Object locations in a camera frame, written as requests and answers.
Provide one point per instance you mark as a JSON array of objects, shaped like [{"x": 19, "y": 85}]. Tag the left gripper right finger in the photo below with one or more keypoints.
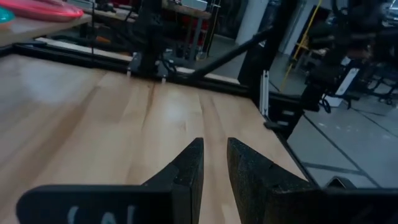
[{"x": 280, "y": 199}]

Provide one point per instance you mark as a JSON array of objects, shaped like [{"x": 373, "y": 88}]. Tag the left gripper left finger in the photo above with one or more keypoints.
[{"x": 124, "y": 205}]

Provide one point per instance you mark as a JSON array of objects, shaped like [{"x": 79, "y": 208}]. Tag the pink translucent plastic plate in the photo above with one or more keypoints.
[{"x": 40, "y": 12}]

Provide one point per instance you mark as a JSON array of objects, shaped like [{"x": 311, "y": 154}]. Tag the teal translucent plastic plate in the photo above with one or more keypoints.
[{"x": 5, "y": 17}]

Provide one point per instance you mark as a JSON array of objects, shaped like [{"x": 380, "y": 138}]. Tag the wooden shelf with black frame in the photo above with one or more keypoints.
[{"x": 37, "y": 29}]

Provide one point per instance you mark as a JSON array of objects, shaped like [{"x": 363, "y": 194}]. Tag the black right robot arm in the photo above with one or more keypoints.
[{"x": 150, "y": 37}]

